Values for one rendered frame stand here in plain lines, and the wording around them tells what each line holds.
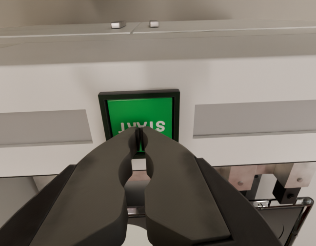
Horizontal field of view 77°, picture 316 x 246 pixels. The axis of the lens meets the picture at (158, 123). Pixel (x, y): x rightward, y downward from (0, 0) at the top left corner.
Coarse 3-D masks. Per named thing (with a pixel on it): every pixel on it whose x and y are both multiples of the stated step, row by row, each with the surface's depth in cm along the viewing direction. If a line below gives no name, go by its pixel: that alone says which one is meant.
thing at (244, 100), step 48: (0, 48) 20; (48, 48) 19; (96, 48) 19; (144, 48) 18; (192, 48) 17; (240, 48) 16; (288, 48) 16; (0, 96) 14; (48, 96) 14; (96, 96) 14; (192, 96) 14; (240, 96) 14; (288, 96) 15; (0, 144) 16; (48, 144) 16; (96, 144) 16; (192, 144) 16; (240, 144) 16; (288, 144) 17
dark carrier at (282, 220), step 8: (272, 208) 30; (280, 208) 30; (288, 208) 30; (296, 208) 30; (136, 216) 30; (144, 216) 30; (264, 216) 31; (272, 216) 31; (280, 216) 31; (288, 216) 31; (296, 216) 31; (136, 224) 30; (144, 224) 30; (272, 224) 32; (280, 224) 32; (288, 224) 32; (280, 232) 33; (288, 232) 33; (280, 240) 34
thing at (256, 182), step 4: (256, 176) 33; (260, 176) 34; (256, 180) 34; (252, 184) 34; (256, 184) 34; (252, 188) 35; (256, 188) 35; (240, 192) 38; (244, 192) 36; (248, 192) 35; (252, 192) 35; (256, 192) 35; (248, 196) 36; (252, 196) 36
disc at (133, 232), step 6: (132, 228) 31; (138, 228) 31; (126, 234) 31; (132, 234) 31; (138, 234) 32; (144, 234) 32; (126, 240) 32; (132, 240) 32; (138, 240) 32; (144, 240) 32
